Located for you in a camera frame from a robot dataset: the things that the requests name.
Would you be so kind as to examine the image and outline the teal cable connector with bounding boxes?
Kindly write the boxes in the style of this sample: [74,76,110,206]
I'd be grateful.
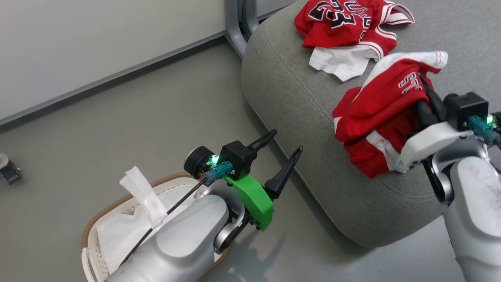
[202,161,234,186]
[468,115,501,146]

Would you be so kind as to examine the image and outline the grey metal furniture leg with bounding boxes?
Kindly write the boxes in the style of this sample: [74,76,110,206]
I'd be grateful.
[225,0,299,58]

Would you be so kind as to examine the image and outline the white laundry basket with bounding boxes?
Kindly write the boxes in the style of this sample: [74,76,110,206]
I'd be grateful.
[81,172,235,282]

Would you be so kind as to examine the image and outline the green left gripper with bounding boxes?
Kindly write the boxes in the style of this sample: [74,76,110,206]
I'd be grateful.
[225,130,303,231]

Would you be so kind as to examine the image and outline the teal left cable connector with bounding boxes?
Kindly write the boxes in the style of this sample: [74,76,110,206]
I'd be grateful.
[202,161,234,186]

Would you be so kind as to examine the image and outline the teal right cable connector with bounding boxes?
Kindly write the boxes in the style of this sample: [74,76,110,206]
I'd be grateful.
[468,115,501,146]

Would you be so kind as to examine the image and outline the grey caster wheel with bracket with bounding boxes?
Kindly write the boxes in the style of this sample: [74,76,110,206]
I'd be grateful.
[0,153,21,185]

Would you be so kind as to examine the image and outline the red white basketball jersey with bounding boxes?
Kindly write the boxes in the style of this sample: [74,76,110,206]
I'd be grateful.
[332,51,449,179]
[294,0,415,82]

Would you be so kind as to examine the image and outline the white partition panel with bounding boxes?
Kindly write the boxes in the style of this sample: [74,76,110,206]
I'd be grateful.
[0,0,227,128]

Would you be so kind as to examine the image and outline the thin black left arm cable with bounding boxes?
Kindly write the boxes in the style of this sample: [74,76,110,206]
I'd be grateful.
[119,178,208,268]

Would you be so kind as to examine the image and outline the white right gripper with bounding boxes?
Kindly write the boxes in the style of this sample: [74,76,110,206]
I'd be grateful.
[400,73,475,170]

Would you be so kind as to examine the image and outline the white basket liner fabric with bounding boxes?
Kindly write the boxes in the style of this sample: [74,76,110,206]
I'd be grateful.
[96,166,206,275]

